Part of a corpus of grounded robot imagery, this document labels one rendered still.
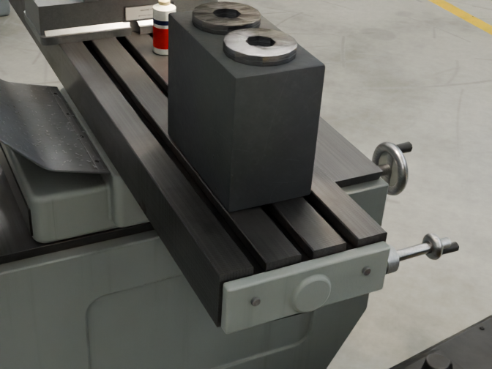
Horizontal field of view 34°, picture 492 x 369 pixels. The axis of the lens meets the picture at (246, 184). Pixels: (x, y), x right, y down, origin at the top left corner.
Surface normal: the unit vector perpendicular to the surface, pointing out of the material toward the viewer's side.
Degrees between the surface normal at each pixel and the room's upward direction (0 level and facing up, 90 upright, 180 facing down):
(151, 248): 90
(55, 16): 90
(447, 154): 0
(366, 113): 0
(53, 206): 90
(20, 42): 0
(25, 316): 90
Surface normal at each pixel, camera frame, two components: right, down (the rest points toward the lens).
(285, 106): 0.43, 0.51
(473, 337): 0.05, -0.84
